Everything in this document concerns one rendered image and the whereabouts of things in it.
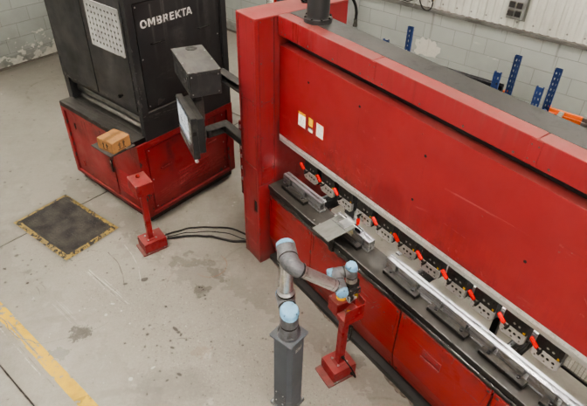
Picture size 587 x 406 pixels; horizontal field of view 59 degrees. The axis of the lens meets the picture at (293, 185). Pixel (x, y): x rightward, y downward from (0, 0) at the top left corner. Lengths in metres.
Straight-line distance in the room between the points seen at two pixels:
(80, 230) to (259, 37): 2.87
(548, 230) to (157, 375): 2.92
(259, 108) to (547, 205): 2.20
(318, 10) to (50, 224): 3.55
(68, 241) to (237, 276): 1.72
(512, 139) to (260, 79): 1.95
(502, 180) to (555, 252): 0.42
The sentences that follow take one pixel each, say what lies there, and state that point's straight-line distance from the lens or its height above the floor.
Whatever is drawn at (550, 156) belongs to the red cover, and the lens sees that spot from 2.55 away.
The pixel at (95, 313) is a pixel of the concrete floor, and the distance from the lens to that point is 4.77.
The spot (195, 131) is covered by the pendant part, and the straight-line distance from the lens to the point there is 3.95.
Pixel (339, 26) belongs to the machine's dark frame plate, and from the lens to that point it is 3.59.
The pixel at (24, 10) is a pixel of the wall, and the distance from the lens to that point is 9.51.
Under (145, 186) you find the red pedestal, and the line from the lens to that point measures 4.67.
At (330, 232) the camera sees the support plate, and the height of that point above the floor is 1.00.
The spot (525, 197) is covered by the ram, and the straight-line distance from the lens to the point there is 2.72.
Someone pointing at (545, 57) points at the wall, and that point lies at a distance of 7.25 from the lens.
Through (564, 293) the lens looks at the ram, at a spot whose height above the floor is 1.61.
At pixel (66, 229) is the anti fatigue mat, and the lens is 5.65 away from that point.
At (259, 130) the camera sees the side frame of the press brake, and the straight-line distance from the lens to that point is 4.05.
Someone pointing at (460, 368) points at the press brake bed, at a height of 0.73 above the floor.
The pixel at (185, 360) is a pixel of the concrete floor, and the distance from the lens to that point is 4.30.
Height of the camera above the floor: 3.47
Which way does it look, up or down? 36 degrees down
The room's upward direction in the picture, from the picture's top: 1 degrees clockwise
